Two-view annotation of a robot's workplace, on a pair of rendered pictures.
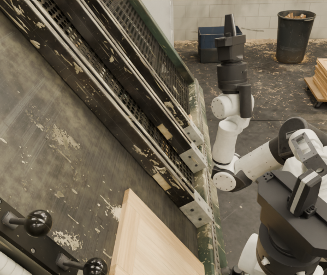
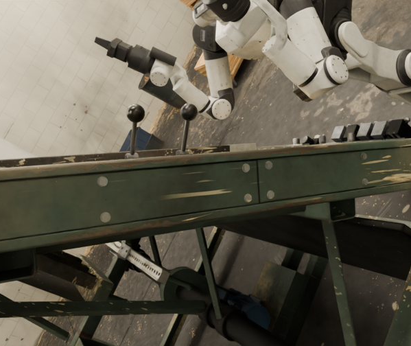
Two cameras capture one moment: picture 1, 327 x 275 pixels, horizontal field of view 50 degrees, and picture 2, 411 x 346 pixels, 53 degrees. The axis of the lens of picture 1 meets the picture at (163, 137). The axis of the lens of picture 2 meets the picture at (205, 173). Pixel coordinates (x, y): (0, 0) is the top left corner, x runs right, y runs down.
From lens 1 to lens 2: 0.66 m
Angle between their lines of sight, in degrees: 17
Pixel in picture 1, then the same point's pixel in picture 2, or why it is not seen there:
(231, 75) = (138, 55)
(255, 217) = not seen: hidden behind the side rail
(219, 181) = (219, 112)
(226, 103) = (158, 69)
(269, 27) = (148, 105)
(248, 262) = (235, 34)
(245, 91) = (155, 51)
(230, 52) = (121, 48)
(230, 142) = (191, 88)
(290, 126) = (197, 35)
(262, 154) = (211, 67)
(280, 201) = not seen: outside the picture
